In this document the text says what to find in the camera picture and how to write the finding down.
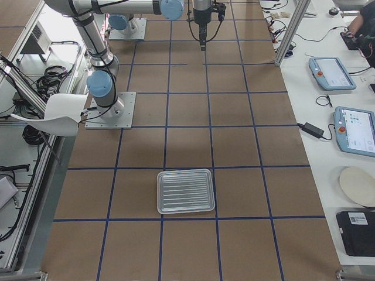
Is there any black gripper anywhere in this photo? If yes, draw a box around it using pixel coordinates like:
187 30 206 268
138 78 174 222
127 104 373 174
199 24 207 52

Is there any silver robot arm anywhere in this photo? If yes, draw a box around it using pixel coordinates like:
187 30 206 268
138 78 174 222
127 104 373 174
45 1 184 115
192 0 212 51

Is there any silver metal tray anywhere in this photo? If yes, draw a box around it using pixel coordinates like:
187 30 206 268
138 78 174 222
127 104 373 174
157 169 215 215

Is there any far blue teach pendant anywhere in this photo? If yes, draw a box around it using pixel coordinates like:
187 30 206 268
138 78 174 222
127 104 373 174
308 57 356 91

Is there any blue teach pendant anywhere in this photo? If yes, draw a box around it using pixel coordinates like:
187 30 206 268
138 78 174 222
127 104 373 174
333 106 374 157
308 57 356 91

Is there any black power adapter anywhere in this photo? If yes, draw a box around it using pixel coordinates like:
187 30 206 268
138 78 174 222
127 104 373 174
297 122 324 139

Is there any white chair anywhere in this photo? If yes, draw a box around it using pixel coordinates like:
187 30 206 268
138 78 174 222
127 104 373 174
11 93 87 137

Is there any near blue teach pendant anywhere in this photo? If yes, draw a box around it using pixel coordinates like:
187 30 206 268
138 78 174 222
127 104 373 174
333 106 374 157

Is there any beige round plate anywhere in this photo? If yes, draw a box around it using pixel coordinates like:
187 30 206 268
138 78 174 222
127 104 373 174
339 167 374 208

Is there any black laptop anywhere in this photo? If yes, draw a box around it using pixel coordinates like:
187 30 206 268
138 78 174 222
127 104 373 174
336 211 374 257

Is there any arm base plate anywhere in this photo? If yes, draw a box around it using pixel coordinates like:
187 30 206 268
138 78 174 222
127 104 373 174
84 92 136 129
109 18 147 41

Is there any aluminium frame post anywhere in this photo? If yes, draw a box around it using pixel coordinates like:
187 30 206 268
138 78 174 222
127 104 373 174
274 0 310 66

